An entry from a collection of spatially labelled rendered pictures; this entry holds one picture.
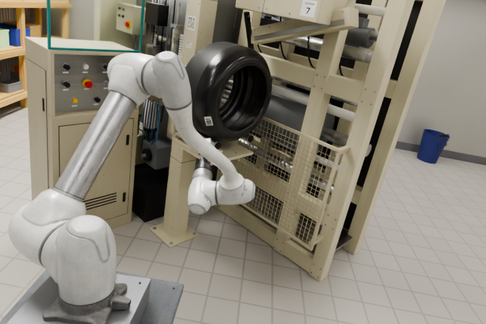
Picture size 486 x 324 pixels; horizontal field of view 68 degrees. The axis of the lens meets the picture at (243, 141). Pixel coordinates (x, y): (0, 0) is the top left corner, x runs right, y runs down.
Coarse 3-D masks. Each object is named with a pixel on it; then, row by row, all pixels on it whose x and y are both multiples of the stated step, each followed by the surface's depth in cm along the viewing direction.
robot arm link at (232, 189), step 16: (176, 112) 125; (176, 128) 132; (192, 128) 134; (192, 144) 136; (208, 144) 140; (208, 160) 142; (224, 160) 143; (224, 176) 148; (240, 176) 152; (224, 192) 150; (240, 192) 150
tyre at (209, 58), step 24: (216, 48) 194; (240, 48) 193; (192, 72) 191; (216, 72) 184; (240, 72) 231; (264, 72) 206; (192, 96) 190; (216, 96) 186; (240, 96) 237; (264, 96) 217; (192, 120) 200; (216, 120) 193; (240, 120) 231
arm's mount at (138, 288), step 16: (48, 288) 112; (128, 288) 117; (144, 288) 118; (32, 304) 105; (48, 304) 106; (144, 304) 119; (16, 320) 99; (32, 320) 100; (112, 320) 103; (128, 320) 104
